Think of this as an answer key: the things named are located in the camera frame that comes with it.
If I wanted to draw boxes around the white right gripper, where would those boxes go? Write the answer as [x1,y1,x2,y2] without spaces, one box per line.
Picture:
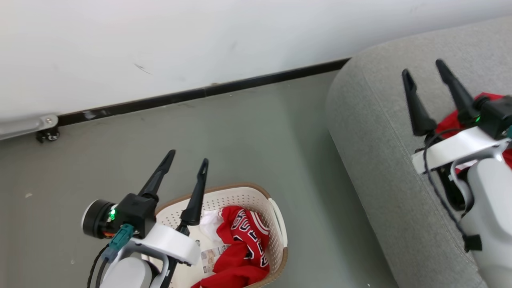
[402,59,506,175]

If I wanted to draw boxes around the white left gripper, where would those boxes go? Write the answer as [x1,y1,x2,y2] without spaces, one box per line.
[136,150,210,266]

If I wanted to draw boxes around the red jersey with number 23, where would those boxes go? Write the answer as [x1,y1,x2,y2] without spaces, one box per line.
[435,92,512,173]

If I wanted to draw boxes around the red jersey with large lettering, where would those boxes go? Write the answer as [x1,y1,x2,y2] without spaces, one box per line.
[191,205,271,288]

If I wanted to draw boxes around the grey fabric sofa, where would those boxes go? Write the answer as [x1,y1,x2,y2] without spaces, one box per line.
[326,17,512,288]

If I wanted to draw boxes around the cream perforated laundry basket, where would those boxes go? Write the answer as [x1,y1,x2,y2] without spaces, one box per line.
[154,183,288,288]

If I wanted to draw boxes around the barcode label sticker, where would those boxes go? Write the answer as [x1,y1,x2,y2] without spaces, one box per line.
[200,244,233,275]

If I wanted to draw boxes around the black baseboard strip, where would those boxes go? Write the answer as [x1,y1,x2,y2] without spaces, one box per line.
[57,58,352,127]

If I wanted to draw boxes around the small black caster wheel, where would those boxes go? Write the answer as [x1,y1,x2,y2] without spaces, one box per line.
[36,127,60,144]

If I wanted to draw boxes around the black cable with teal plug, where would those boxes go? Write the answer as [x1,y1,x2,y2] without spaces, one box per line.
[87,223,135,288]

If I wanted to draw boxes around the grey metal frame rail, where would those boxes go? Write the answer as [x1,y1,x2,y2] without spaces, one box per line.
[0,114,59,141]

